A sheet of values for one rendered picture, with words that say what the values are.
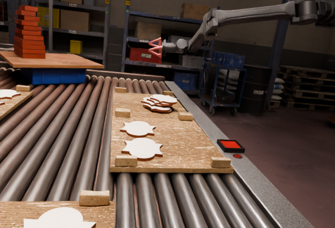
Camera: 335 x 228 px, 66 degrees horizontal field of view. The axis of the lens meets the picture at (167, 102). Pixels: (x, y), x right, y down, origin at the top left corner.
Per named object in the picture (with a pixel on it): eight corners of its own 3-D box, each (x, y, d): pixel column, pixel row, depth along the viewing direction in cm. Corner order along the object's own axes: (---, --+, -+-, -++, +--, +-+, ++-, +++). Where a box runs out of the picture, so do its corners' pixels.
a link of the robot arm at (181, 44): (194, 56, 157) (193, 42, 157) (198, 51, 146) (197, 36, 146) (174, 56, 156) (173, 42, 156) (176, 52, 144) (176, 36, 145)
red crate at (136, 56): (159, 61, 575) (160, 49, 568) (161, 64, 533) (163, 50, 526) (129, 58, 565) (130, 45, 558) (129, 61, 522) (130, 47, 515)
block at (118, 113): (129, 116, 107) (130, 110, 106) (129, 117, 105) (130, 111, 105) (114, 115, 106) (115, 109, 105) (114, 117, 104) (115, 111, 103)
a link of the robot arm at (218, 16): (204, 29, 107) (202, 6, 108) (205, 39, 121) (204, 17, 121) (321, 17, 99) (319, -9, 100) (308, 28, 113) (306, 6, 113)
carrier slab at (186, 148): (193, 123, 114) (194, 119, 113) (233, 173, 75) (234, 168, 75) (111, 118, 106) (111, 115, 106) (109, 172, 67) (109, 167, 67)
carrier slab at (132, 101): (173, 98, 152) (173, 96, 152) (193, 123, 114) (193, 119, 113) (112, 94, 145) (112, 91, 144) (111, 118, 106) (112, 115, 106)
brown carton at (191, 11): (202, 22, 559) (204, 6, 551) (207, 22, 523) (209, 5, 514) (179, 19, 551) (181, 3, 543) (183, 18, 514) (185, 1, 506)
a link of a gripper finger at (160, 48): (149, 46, 145) (165, 47, 146) (149, 41, 151) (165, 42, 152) (148, 57, 149) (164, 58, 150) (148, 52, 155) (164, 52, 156)
